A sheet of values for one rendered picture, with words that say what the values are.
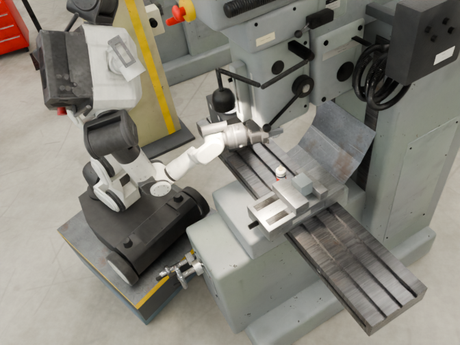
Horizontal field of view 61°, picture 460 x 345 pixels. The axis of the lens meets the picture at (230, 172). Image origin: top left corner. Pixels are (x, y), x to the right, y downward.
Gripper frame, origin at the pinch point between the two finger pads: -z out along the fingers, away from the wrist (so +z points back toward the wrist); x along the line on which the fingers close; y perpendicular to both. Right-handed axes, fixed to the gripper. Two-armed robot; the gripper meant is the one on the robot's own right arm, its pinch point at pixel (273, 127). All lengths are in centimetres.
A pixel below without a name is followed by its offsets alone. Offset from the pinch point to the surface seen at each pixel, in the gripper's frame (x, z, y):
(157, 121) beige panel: 160, 63, 103
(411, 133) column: -6, -53, 13
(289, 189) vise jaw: -16.9, -0.9, 16.6
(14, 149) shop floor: 196, 203, 126
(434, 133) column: -2, -66, 20
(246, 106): -5.4, 9.7, -16.1
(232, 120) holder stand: 22.4, 12.7, 10.2
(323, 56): -7.5, -15.2, -29.8
